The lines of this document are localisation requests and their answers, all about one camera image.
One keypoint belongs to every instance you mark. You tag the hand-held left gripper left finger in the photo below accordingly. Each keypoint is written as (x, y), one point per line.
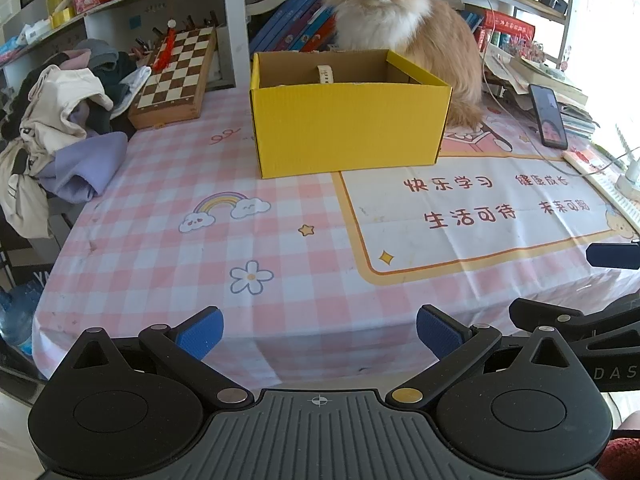
(200, 332)

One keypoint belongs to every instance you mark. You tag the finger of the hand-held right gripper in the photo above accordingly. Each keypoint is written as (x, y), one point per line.
(615, 255)
(545, 316)

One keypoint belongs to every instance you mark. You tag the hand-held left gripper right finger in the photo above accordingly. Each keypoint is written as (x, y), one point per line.
(440, 332)

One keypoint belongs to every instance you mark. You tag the yellow cardboard box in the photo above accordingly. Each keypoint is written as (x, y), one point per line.
(345, 130)

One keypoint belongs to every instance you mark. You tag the white power strip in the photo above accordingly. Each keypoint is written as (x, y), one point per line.
(620, 205)

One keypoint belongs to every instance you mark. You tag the dark red cloth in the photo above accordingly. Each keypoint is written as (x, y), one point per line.
(622, 460)

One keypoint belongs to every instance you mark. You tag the pink and white booklet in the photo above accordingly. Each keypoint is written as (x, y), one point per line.
(585, 161)

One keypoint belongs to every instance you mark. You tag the pink checked tablecloth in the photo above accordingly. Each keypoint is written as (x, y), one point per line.
(150, 240)

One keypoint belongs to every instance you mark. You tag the black smartphone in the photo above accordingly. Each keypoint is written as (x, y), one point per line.
(547, 115)

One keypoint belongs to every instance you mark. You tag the blue plastic bottle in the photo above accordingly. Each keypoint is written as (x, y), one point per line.
(17, 315)

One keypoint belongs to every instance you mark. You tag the stack of papers and books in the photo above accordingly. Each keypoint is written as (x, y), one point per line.
(540, 72)

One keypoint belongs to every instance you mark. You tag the lavender garment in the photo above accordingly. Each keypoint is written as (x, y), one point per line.
(85, 165)

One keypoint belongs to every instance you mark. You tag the wooden chessboard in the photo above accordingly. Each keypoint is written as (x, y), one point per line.
(175, 75)

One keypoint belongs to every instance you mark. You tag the pile of clothes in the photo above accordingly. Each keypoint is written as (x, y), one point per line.
(55, 110)

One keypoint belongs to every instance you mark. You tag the dark clothes pile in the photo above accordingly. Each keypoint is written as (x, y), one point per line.
(117, 67)

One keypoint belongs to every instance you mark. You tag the red tassel ornament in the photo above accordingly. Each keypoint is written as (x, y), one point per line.
(167, 50)

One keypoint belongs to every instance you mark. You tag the white shelf unit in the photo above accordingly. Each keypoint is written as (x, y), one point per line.
(235, 20)

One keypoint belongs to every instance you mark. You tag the orange and white cat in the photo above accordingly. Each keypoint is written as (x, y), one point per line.
(400, 15)

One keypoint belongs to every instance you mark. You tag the row of blue books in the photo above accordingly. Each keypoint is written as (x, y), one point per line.
(290, 25)

